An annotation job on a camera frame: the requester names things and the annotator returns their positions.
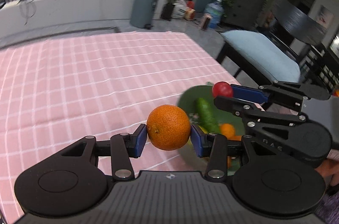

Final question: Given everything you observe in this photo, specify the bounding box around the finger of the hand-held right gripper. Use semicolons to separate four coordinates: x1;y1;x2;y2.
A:
230;80;331;111
214;96;308;141

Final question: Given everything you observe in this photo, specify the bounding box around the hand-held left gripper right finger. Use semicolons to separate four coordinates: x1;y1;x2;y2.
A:
190;124;267;181

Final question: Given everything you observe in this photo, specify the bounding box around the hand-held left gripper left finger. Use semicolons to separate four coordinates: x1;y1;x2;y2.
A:
54;124;148;181

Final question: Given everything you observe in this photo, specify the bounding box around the yellow-green pomelo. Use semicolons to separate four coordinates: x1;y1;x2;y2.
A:
187;125;212;146

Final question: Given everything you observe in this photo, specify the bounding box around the red tomato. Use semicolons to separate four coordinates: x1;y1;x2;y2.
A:
212;82;234;99

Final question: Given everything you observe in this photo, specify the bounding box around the green cucumber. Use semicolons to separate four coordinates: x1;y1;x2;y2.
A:
195;97;220;134

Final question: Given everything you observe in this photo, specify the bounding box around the green colander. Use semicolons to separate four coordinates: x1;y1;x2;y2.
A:
177;83;248;170

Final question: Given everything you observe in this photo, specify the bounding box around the person's right hand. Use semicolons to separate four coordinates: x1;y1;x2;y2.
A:
315;158;339;196

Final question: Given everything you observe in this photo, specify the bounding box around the light blue seat cushion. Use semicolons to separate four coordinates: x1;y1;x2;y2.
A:
222;29;301;83

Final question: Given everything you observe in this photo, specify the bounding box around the white space heater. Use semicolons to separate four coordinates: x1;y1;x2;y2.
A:
200;13;212;30

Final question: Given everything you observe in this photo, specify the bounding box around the pink checked tablecloth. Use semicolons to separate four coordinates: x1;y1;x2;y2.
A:
0;31;243;223

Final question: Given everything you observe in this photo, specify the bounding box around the black wooden chair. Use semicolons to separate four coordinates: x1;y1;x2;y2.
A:
216;0;339;97

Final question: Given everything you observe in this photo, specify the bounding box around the dark cabinet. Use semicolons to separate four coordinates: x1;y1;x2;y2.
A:
221;0;267;30

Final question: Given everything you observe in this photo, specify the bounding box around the blue water jug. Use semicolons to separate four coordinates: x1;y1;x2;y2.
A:
203;0;224;29

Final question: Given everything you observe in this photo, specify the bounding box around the orange bag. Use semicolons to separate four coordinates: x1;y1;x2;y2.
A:
185;7;196;21

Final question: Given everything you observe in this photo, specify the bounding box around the white plastic bag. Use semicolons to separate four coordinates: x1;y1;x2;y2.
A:
172;0;188;19

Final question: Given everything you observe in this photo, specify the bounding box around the grey trash bin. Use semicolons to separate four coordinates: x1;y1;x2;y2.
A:
130;0;161;29

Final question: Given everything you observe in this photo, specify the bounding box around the white television console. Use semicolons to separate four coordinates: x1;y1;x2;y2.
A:
0;0;165;40

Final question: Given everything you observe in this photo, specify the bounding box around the black cable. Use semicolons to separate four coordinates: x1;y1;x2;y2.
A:
18;0;36;26

